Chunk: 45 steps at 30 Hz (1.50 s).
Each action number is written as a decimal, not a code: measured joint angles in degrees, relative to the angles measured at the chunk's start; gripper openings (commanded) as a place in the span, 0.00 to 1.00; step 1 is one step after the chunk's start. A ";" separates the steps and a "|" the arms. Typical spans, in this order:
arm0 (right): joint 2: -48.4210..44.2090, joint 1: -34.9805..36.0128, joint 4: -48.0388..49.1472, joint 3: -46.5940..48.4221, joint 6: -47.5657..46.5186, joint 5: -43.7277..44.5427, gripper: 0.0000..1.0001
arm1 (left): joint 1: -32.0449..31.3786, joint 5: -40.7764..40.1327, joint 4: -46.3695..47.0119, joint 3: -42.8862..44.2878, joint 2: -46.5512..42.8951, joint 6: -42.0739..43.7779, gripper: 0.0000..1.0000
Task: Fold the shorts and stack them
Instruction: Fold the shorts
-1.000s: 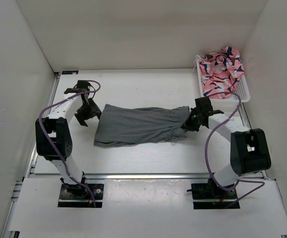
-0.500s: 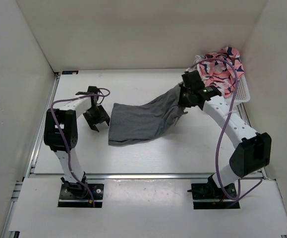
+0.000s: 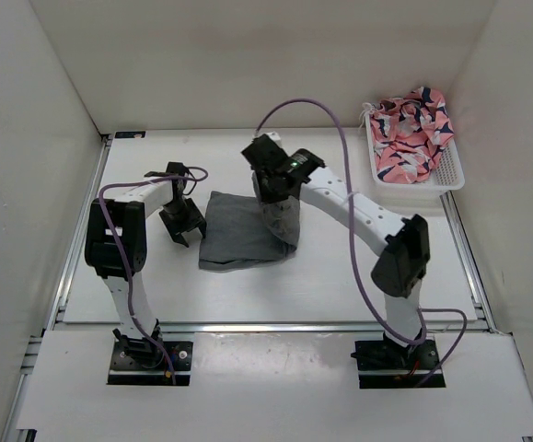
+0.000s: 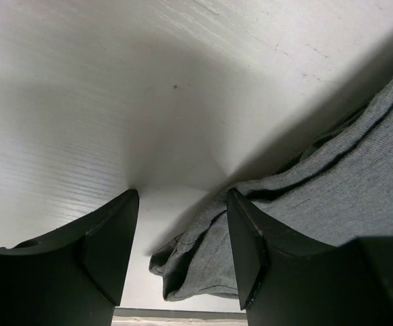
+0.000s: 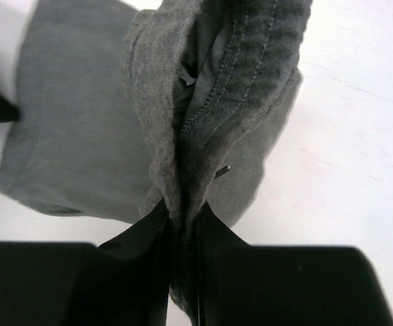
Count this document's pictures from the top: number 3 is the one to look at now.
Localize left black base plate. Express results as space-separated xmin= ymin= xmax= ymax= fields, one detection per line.
xmin=107 ymin=340 xmax=193 ymax=387

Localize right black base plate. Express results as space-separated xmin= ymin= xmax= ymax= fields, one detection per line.
xmin=351 ymin=340 xmax=446 ymax=390

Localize purple cable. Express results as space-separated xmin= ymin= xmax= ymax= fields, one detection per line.
xmin=98 ymin=166 xmax=210 ymax=383
xmin=254 ymin=98 xmax=468 ymax=386

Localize grey shorts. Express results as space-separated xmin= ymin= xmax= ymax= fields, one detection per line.
xmin=198 ymin=178 xmax=300 ymax=272

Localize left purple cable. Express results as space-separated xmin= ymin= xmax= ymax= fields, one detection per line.
xmin=98 ymin=166 xmax=210 ymax=383

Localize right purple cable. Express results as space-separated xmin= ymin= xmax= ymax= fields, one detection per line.
xmin=254 ymin=98 xmax=468 ymax=386

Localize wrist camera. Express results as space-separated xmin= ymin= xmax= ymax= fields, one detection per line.
xmin=241 ymin=132 xmax=288 ymax=172
xmin=165 ymin=162 xmax=191 ymax=181

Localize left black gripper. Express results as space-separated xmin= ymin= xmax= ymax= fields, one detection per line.
xmin=159 ymin=198 xmax=207 ymax=247

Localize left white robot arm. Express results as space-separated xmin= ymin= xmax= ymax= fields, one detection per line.
xmin=84 ymin=162 xmax=208 ymax=373

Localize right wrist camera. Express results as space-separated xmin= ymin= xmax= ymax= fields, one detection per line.
xmin=241 ymin=132 xmax=288 ymax=172

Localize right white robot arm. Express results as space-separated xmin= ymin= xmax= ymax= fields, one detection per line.
xmin=242 ymin=143 xmax=430 ymax=368

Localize blue label sticker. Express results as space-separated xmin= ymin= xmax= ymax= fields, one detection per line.
xmin=114 ymin=131 xmax=146 ymax=139

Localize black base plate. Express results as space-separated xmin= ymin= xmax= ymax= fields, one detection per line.
xmin=351 ymin=340 xmax=446 ymax=390
xmin=107 ymin=340 xmax=193 ymax=387

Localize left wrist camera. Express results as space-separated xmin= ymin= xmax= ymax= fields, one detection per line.
xmin=165 ymin=162 xmax=191 ymax=181

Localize white plastic basket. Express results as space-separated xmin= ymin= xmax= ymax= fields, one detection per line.
xmin=360 ymin=102 xmax=465 ymax=205

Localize pink patterned shorts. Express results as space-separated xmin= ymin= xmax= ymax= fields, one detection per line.
xmin=369 ymin=87 xmax=454 ymax=184

